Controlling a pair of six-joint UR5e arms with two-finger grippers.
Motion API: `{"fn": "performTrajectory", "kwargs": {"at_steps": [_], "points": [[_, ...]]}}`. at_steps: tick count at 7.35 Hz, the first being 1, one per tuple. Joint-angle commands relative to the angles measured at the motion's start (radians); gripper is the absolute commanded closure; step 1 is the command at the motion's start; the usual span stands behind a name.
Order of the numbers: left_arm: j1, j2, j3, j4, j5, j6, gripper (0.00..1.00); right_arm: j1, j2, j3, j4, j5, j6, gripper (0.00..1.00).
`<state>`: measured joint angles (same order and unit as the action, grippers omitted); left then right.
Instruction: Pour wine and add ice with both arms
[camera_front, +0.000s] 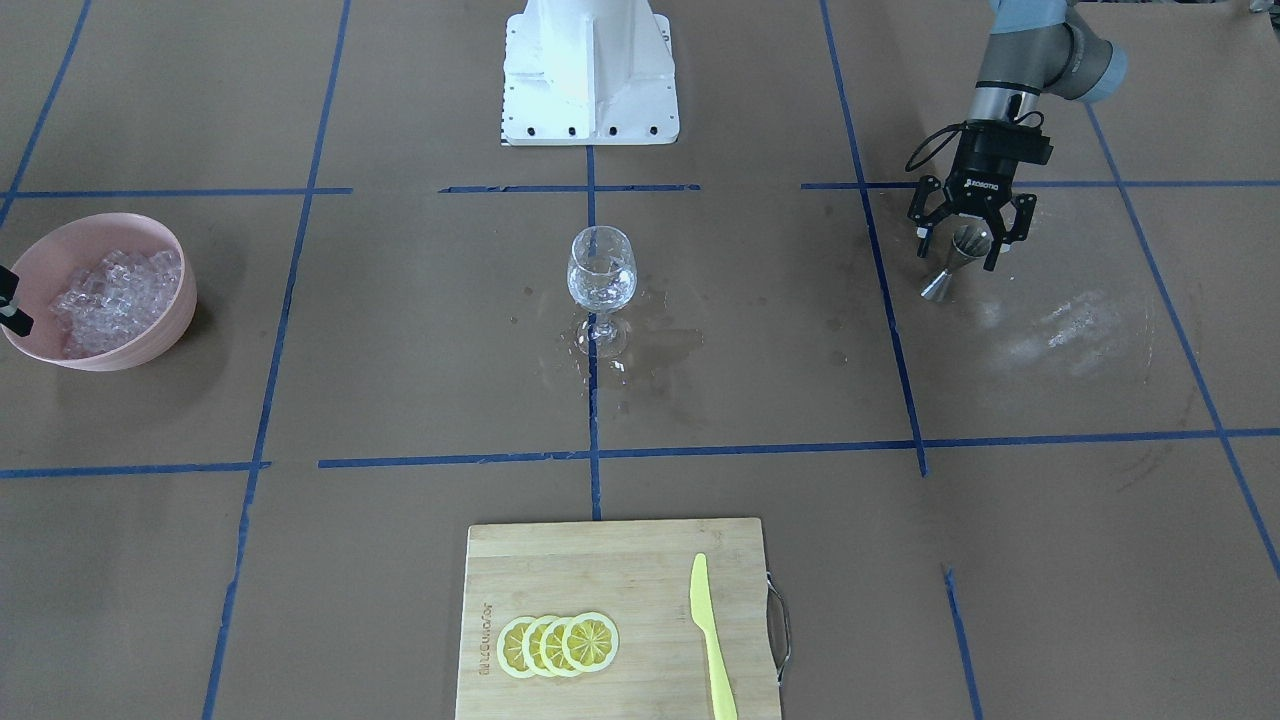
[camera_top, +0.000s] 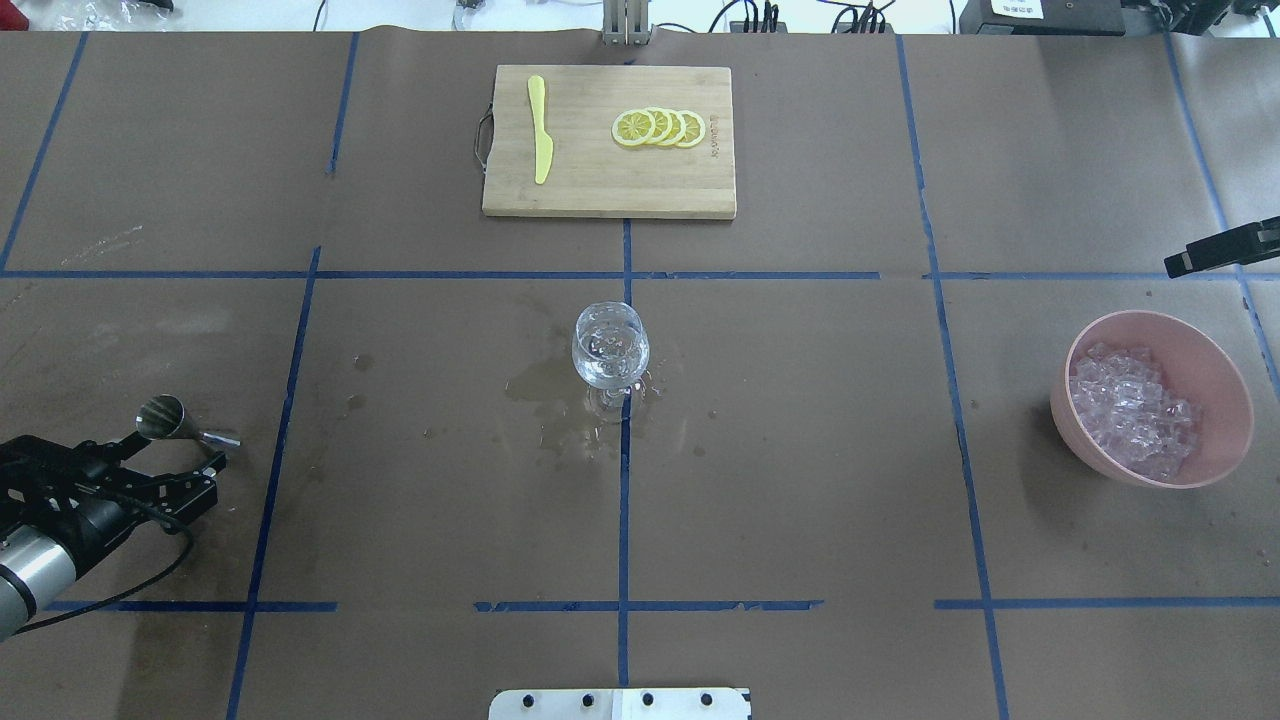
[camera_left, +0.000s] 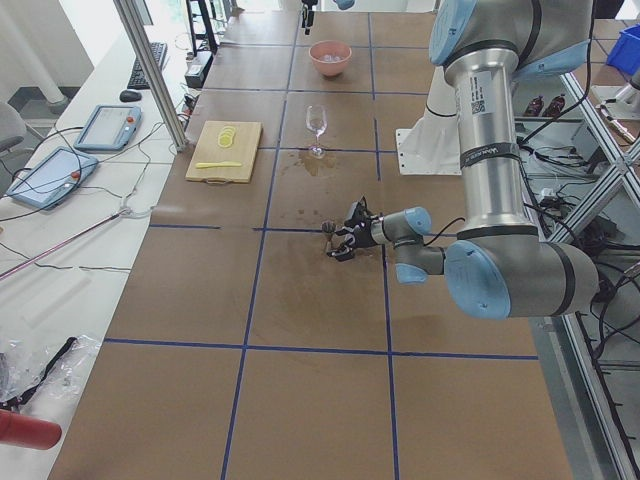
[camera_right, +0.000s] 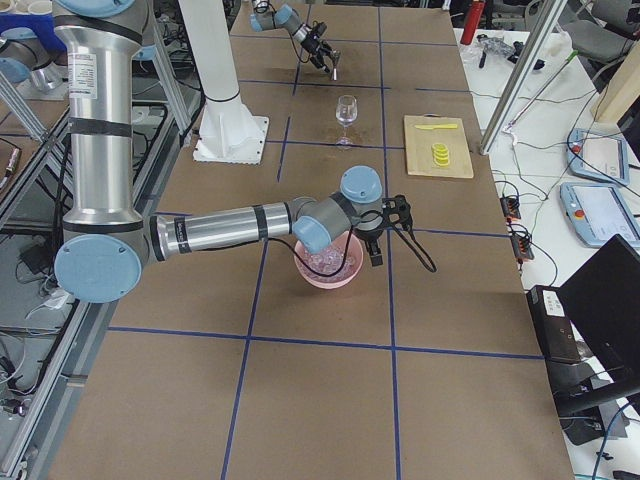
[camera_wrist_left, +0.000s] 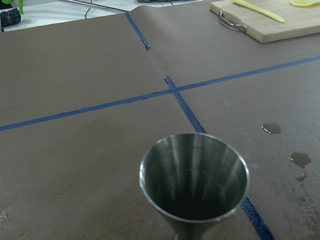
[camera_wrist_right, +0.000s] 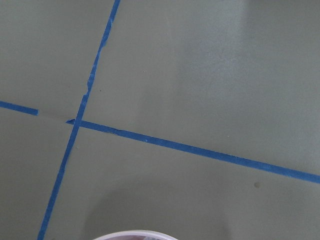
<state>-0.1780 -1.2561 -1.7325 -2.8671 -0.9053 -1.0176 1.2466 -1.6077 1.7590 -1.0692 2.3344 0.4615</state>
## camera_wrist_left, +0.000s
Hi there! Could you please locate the steel double jigger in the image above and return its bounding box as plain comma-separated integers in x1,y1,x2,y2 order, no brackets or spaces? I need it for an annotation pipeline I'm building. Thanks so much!
139,133,250,240

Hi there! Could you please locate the bamboo cutting board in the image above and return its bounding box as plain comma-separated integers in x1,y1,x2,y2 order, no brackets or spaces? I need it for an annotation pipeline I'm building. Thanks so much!
210,0,320,43

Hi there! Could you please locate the yellow plastic knife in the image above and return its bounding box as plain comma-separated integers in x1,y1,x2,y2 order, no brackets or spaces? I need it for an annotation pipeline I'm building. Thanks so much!
233,0,286,23

